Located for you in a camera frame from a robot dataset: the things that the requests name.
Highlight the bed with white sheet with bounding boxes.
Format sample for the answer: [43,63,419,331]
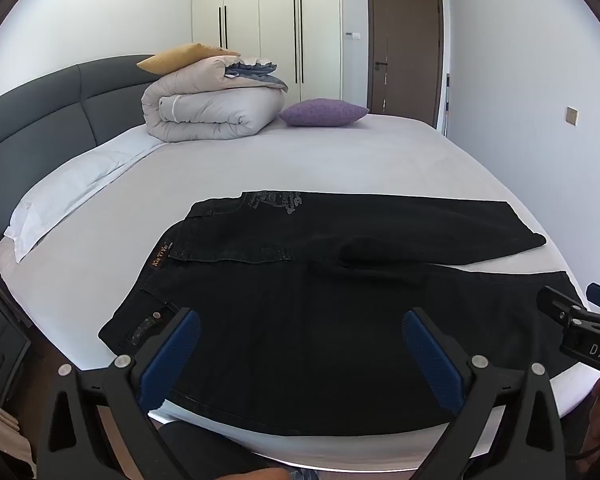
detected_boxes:
[0,110,588,471]

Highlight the brown door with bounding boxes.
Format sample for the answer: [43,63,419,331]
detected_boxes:
[366,0,446,130]

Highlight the yellow pillow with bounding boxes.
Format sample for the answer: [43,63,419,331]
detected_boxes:
[136,43,242,75]

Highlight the white wardrobe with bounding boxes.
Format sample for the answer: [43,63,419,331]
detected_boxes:
[191,0,342,107]

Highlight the grey upholstered headboard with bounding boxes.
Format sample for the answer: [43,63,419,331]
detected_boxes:
[0,54,163,246]

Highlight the person's leg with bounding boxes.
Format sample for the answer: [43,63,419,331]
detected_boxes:
[220,467,293,480]

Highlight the white pillow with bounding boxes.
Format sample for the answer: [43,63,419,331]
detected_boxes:
[2,127,171,263]

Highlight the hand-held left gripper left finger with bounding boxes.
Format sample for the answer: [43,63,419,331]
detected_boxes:
[37,306,202,480]

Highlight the purple pillow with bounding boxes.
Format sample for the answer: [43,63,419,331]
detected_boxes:
[278,98,370,128]

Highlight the black denim pants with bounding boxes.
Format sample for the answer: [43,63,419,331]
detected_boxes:
[98,190,588,438]

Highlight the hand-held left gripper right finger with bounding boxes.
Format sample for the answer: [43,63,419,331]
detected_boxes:
[402,306,566,480]

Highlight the folded blue-grey cloth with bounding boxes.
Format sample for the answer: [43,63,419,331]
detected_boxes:
[224,61,289,92]

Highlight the folded grey duvet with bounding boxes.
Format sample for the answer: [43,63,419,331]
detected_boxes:
[141,55,287,143]

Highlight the dark nightstand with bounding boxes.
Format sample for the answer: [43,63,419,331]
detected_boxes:
[0,290,33,401]

